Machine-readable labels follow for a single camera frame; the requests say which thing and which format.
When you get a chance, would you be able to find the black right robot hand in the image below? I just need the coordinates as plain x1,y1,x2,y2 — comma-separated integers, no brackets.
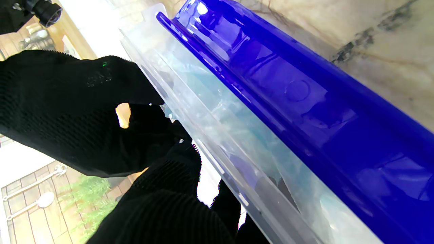
0,50,191,178

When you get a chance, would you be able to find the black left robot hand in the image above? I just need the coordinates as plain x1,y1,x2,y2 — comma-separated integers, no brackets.
86,137,272,244

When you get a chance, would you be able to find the green herb in black pot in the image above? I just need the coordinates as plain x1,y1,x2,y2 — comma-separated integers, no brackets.
80,200,117,243
61,175,114,217

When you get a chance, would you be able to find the clear crate with blue tape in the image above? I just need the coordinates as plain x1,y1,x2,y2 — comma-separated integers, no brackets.
119,0,434,244

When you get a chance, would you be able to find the hanging steel ladle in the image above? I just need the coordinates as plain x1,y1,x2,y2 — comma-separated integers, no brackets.
2,164,67,202

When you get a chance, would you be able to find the hanging steel skimmer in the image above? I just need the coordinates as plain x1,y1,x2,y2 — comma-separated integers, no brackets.
6,191,55,221

